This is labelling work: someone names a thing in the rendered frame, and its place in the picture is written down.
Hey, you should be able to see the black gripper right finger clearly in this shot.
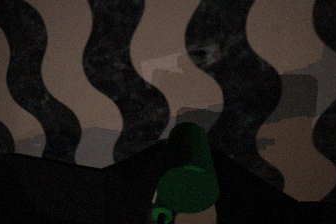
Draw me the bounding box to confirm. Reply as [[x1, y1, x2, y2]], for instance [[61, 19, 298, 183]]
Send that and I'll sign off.
[[211, 148, 336, 224]]

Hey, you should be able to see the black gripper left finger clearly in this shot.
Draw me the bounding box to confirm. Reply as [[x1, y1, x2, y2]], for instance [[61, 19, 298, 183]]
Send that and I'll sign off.
[[0, 141, 166, 224]]

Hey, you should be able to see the dark green cylinder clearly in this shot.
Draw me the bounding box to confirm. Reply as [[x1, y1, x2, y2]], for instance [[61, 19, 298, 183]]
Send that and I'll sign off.
[[156, 122, 219, 214]]

